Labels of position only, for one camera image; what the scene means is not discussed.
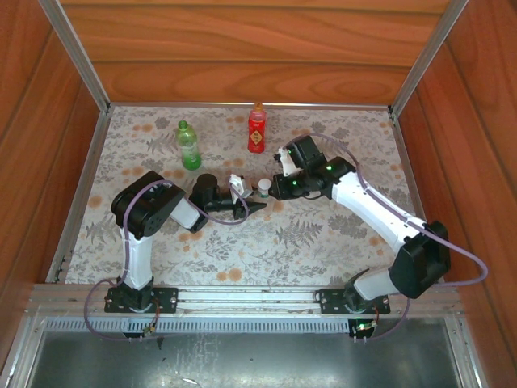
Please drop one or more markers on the grey metal sheet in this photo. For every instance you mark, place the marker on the grey metal sheet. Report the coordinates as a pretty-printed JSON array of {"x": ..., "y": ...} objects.
[{"x": 242, "y": 363}]

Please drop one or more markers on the small clear plastic bottle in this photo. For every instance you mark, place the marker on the small clear plastic bottle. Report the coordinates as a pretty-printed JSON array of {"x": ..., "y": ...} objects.
[{"x": 264, "y": 195}]

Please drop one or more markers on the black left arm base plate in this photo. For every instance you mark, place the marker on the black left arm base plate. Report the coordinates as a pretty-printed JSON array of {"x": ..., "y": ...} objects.
[{"x": 165, "y": 299}]

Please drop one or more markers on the aluminium corner post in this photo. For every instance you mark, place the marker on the aluminium corner post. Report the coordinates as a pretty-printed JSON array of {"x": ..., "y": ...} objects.
[
  {"x": 429, "y": 52},
  {"x": 76, "y": 52}
]

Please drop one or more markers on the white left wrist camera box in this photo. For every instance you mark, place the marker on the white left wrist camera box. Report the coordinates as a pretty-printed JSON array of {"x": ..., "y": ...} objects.
[{"x": 241, "y": 185}]

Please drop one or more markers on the aluminium mounting rail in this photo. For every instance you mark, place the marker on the aluminium mounting rail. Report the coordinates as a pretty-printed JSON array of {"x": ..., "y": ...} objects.
[{"x": 242, "y": 297}]

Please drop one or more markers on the red plastic bottle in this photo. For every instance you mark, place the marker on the red plastic bottle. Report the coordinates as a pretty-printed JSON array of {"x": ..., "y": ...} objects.
[{"x": 257, "y": 137}]

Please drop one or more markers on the green plastic bottle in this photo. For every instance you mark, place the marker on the green plastic bottle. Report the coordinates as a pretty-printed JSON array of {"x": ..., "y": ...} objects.
[{"x": 187, "y": 141}]

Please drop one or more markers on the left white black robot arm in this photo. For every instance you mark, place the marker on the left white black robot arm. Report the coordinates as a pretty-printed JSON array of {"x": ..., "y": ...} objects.
[{"x": 137, "y": 258}]

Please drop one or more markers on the floral patterned tablecloth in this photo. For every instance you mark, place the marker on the floral patterned tablecloth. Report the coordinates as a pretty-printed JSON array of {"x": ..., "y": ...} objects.
[{"x": 262, "y": 262}]

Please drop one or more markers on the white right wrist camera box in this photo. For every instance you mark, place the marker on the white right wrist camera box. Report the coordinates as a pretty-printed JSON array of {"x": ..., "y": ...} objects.
[{"x": 286, "y": 161}]

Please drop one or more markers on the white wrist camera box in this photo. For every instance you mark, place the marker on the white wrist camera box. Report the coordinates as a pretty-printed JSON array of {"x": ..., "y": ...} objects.
[
  {"x": 241, "y": 185},
  {"x": 286, "y": 161}
]

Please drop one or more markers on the aluminium side rail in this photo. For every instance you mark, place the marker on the aluminium side rail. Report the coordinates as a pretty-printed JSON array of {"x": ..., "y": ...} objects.
[
  {"x": 89, "y": 161},
  {"x": 406, "y": 161}
]

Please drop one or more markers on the small black connector board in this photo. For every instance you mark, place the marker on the small black connector board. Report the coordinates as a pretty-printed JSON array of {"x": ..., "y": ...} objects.
[
  {"x": 363, "y": 329},
  {"x": 133, "y": 335}
]

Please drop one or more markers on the aluminium back bar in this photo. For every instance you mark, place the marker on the aluminium back bar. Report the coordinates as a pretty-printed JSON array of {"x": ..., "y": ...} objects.
[{"x": 242, "y": 105}]

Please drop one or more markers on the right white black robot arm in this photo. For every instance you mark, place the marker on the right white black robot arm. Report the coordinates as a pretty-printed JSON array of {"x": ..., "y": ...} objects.
[{"x": 375, "y": 206}]

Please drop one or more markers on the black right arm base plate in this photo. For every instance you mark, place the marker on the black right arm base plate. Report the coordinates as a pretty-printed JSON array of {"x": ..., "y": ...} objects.
[{"x": 331, "y": 301}]

